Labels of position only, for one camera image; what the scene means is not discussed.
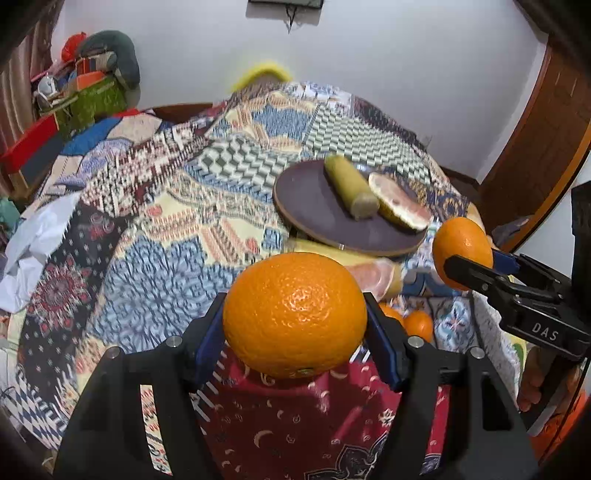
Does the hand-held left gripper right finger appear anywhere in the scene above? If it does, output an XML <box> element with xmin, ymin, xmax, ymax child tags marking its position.
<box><xmin>362</xmin><ymin>292</ymin><xmax>541</xmax><ymax>480</ymax></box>

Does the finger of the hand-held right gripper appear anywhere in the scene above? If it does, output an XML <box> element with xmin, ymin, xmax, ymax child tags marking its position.
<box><xmin>490</xmin><ymin>248</ymin><xmax>556</xmax><ymax>283</ymax></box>
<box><xmin>444</xmin><ymin>254</ymin><xmax>514</xmax><ymax>306</ymax></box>

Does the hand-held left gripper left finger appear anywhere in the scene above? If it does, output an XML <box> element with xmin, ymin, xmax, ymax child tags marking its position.
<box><xmin>53</xmin><ymin>292</ymin><xmax>232</xmax><ymax>480</ymax></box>

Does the small tangerine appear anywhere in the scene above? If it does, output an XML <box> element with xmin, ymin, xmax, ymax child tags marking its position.
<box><xmin>379</xmin><ymin>302</ymin><xmax>407</xmax><ymax>330</ymax></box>
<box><xmin>404</xmin><ymin>310</ymin><xmax>435</xmax><ymax>343</ymax></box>

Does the medium orange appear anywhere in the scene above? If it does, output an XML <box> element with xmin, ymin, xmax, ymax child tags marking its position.
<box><xmin>432</xmin><ymin>217</ymin><xmax>494</xmax><ymax>291</ymax></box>

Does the small pink grapefruit slice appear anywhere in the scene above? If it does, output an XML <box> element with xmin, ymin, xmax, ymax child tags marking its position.
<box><xmin>342</xmin><ymin>261</ymin><xmax>402</xmax><ymax>301</ymax></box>

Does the large orange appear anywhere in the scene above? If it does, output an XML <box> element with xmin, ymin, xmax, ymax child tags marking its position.
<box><xmin>222</xmin><ymin>252</ymin><xmax>369</xmax><ymax>380</ymax></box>

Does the large pink grapefruit slice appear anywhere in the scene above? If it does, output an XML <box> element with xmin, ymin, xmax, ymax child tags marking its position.
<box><xmin>368</xmin><ymin>172</ymin><xmax>433</xmax><ymax>232</ymax></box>

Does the yellow-green sugarcane piece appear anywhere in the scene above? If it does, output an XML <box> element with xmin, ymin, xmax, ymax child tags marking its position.
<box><xmin>323</xmin><ymin>154</ymin><xmax>380</xmax><ymax>220</ymax></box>

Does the dark purple round plate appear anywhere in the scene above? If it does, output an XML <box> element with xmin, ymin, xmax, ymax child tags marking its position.
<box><xmin>272</xmin><ymin>159</ymin><xmax>430</xmax><ymax>258</ymax></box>

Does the person's right hand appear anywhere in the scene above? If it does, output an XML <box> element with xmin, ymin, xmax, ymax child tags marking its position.
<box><xmin>516</xmin><ymin>346</ymin><xmax>549</xmax><ymax>412</ymax></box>

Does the colourful patchwork blanket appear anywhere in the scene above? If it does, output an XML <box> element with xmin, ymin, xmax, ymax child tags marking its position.
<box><xmin>9</xmin><ymin>80</ymin><xmax>522</xmax><ymax>480</ymax></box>

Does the orange garment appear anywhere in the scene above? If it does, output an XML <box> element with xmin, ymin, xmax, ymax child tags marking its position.
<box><xmin>540</xmin><ymin>369</ymin><xmax>591</xmax><ymax>462</ymax></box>

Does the brown wooden door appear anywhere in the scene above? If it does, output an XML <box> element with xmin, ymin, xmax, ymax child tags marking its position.
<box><xmin>480</xmin><ymin>41</ymin><xmax>591</xmax><ymax>250</ymax></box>

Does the white crumpled cloth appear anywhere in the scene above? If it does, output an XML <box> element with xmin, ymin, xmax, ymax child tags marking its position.
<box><xmin>0</xmin><ymin>191</ymin><xmax>81</xmax><ymax>312</ymax></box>

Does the teal cloth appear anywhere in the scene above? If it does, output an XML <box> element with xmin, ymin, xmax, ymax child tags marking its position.
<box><xmin>0</xmin><ymin>196</ymin><xmax>19</xmax><ymax>227</ymax></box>

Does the red flat box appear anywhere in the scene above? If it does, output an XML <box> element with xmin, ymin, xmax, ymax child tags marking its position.
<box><xmin>0</xmin><ymin>113</ymin><xmax>61</xmax><ymax>190</ymax></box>

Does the yellow fuzzy cushion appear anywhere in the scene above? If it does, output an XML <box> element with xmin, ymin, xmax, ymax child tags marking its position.
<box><xmin>231</xmin><ymin>62</ymin><xmax>294</xmax><ymax>90</ymax></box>

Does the orange striped box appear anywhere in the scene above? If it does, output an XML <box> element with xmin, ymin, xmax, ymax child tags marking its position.
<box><xmin>74</xmin><ymin>55</ymin><xmax>116</xmax><ymax>90</ymax></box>

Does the grey pillow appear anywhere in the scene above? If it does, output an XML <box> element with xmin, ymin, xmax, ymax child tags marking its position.
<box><xmin>76</xmin><ymin>30</ymin><xmax>140</xmax><ymax>90</ymax></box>

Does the red bag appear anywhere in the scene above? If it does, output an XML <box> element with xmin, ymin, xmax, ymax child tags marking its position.
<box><xmin>60</xmin><ymin>32</ymin><xmax>88</xmax><ymax>63</ymax></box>

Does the dark wooden bed frame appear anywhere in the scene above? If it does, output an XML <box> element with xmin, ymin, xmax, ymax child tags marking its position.
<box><xmin>139</xmin><ymin>104</ymin><xmax>222</xmax><ymax>124</ymax></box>

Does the black wall monitor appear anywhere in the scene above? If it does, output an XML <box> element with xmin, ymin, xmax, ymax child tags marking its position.
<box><xmin>248</xmin><ymin>0</ymin><xmax>324</xmax><ymax>9</ymax></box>

